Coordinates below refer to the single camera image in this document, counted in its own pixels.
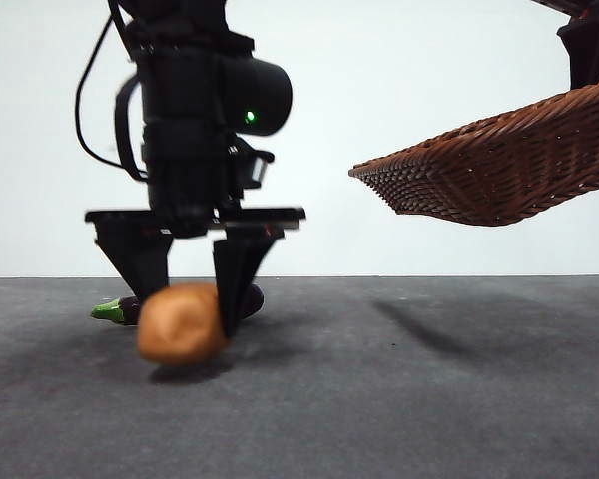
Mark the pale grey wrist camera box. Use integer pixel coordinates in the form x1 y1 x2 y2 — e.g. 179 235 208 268
229 142 276 191

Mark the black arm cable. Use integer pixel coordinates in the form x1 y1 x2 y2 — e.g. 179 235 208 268
74 0 149 184

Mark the brown wicker basket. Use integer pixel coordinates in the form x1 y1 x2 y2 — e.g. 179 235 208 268
347 73 599 229

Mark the brown potato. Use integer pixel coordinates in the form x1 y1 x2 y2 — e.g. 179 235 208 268
136 282 231 368

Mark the purple eggplant with green stem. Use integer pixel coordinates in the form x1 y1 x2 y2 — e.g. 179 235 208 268
90 282 266 328

